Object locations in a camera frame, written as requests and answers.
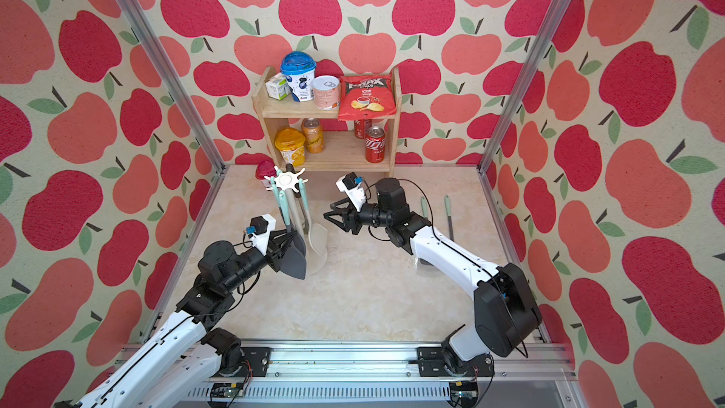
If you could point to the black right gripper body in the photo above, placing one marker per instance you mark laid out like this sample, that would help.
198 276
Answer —
371 215

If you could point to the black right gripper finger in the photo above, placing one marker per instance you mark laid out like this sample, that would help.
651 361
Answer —
338 217
343 205

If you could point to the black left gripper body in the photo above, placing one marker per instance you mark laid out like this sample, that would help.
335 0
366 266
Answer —
273 257

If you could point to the grey slotted spatula green handle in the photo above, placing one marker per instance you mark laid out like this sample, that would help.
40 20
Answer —
448 208

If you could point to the cream spoon green handle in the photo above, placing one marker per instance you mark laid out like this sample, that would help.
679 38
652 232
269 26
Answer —
317 234

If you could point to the grey turner green handle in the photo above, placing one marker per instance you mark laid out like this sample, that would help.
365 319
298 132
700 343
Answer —
425 209

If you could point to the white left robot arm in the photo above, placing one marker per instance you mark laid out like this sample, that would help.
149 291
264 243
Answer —
181 328

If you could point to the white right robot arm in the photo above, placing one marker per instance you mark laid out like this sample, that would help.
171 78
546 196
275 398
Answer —
504 309

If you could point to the white utensil rack stand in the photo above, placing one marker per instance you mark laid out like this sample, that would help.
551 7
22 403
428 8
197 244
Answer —
288 182

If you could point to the red cola can front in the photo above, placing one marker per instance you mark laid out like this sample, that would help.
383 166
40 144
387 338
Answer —
375 144

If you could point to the red cola can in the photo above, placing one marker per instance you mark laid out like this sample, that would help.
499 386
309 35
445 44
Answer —
375 144
361 128

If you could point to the red lid small cup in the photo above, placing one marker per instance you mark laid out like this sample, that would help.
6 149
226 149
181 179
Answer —
265 169

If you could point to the wooden two-tier shelf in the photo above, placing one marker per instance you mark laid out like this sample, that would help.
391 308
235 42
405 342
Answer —
343 151

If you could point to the red cola can back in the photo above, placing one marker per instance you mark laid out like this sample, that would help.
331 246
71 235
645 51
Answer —
361 128

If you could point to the yellow mango cup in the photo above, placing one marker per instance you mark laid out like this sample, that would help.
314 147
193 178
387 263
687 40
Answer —
291 144

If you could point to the orange soda can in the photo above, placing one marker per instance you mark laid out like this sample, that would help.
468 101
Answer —
313 132

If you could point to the red chips bag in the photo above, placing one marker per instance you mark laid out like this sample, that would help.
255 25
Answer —
366 97

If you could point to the pink tin can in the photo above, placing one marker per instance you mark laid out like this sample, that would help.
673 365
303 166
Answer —
326 92

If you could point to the small white green carton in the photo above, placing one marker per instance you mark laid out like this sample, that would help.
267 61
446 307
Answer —
277 87

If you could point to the blue lid yogurt cup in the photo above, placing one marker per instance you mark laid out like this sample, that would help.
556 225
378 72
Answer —
299 71

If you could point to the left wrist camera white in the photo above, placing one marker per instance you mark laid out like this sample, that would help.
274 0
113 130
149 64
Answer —
257 234

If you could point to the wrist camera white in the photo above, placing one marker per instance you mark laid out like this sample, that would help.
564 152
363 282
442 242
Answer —
353 187
257 234

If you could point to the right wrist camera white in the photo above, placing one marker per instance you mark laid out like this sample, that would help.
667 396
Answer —
353 187

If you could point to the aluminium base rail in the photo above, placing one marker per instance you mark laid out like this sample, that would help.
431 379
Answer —
326 373

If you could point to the aluminium frame post left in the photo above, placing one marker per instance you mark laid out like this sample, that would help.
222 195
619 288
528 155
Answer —
135 14

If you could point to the aluminium frame post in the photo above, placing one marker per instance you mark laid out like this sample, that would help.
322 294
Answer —
540 45
135 14

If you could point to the aluminium frame post right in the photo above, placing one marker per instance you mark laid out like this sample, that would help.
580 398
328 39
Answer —
540 45

